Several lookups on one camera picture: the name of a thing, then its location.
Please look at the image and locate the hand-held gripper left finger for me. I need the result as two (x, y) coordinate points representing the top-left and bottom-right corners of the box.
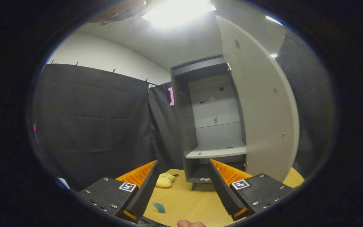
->
(76, 160), (159, 224)

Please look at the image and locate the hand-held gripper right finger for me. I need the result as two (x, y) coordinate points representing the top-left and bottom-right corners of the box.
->
(207, 159), (295, 222)

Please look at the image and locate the blue tube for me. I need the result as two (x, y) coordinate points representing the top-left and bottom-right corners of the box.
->
(152, 202), (167, 214)

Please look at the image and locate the beige cabinet door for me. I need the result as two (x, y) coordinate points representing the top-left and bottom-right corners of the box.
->
(216, 15), (300, 183)

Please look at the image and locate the yellow plush toy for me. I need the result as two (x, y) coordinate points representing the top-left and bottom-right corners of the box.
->
(156, 172), (176, 188)

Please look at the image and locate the white cabinet shelf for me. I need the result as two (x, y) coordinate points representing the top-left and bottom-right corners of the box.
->
(186, 145), (247, 159)

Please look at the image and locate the dark grey cabinet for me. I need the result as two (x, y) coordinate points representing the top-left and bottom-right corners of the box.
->
(170, 55), (248, 190)

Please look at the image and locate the black backdrop cloth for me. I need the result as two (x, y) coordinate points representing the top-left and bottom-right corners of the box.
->
(32, 63), (185, 191)
(276, 28), (336, 177)

